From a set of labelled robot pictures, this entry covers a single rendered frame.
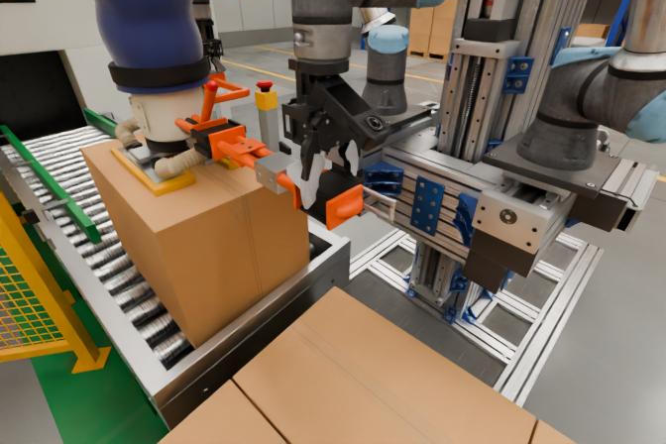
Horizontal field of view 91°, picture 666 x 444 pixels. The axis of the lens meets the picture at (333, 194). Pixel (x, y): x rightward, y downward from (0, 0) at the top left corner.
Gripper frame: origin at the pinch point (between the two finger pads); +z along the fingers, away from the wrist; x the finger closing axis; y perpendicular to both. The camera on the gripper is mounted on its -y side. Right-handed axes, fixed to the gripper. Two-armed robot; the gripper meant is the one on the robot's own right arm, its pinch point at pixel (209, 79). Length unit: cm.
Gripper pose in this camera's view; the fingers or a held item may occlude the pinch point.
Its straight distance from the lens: 137.6
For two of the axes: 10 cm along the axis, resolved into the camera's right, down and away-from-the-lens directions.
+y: 7.1, 3.7, -6.0
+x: 7.0, -3.7, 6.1
